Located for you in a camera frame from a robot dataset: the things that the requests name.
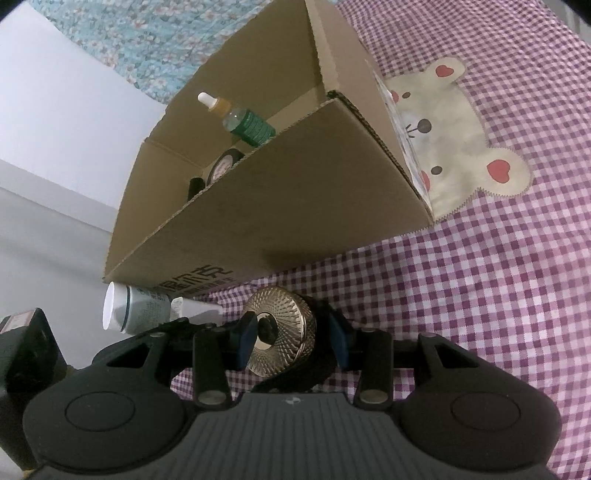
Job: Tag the brown cardboard box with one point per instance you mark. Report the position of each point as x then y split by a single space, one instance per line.
277 207

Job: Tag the white plastic bottle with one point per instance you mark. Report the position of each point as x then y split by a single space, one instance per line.
138 304

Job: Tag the black tube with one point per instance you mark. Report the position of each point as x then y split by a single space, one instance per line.
196 187

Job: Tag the green dropper bottle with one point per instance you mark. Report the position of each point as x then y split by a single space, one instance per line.
251 125

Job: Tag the black tape roll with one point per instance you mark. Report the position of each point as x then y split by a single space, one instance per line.
236 153

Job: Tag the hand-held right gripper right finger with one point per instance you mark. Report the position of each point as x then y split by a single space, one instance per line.
339 345

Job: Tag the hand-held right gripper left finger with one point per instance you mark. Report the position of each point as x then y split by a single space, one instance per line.
247 344

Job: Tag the purple checked tablecloth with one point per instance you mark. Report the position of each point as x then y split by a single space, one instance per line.
461 300

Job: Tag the gold lid jar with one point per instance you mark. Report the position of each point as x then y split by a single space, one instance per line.
286 323

